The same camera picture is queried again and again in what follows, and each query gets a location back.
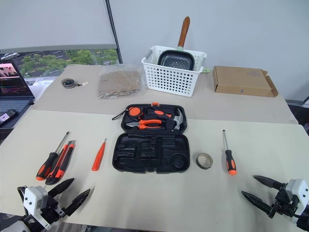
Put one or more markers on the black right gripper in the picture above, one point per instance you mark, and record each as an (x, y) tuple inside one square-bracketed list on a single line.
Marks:
[(285, 203)]

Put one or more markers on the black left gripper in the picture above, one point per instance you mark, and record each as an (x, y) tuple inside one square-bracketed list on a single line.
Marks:
[(51, 212)]

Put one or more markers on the orange black utility knife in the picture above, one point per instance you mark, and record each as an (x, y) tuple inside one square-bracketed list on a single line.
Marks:
[(65, 159)]

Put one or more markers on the orange test pen screwdriver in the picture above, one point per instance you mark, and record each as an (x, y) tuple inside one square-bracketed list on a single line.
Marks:
[(97, 159)]

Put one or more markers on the dark tape roll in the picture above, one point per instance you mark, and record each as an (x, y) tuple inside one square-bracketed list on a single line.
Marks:
[(204, 166)]

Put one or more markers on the black plastic tool case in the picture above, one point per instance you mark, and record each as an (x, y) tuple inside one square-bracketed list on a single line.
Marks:
[(154, 159)]

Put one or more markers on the dark side furniture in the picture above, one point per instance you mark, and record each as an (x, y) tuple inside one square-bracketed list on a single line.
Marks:
[(305, 120)]

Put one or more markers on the orange black tape measure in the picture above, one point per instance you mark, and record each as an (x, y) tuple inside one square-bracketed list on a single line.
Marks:
[(135, 111)]

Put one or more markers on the small round dark object tagged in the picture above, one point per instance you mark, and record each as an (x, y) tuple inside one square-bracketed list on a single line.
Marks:
[(67, 83)]

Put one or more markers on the brown cardboard box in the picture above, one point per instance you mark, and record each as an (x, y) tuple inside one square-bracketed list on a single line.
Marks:
[(239, 79)]

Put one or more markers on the clear bag with brown contents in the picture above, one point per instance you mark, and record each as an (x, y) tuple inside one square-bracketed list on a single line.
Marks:
[(118, 79)]

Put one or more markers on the open laptop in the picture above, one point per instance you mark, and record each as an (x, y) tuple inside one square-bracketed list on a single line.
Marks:
[(12, 79)]

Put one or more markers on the small green object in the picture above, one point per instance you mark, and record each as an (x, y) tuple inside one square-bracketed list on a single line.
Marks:
[(205, 70)]

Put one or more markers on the white perforated plastic basket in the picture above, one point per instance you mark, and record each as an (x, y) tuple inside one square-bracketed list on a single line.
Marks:
[(169, 79)]

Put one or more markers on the grey roller blind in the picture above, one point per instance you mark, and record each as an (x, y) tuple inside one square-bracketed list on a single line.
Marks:
[(48, 24)]

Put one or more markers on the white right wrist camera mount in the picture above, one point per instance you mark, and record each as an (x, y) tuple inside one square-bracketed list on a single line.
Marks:
[(298, 188)]

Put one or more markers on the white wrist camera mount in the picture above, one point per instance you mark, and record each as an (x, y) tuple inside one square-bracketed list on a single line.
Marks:
[(298, 188), (33, 198)]

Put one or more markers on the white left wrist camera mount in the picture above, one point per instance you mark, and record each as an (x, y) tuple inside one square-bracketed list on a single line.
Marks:
[(33, 198)]

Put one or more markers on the dark window frame post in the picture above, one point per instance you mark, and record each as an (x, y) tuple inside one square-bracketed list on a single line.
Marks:
[(113, 31)]

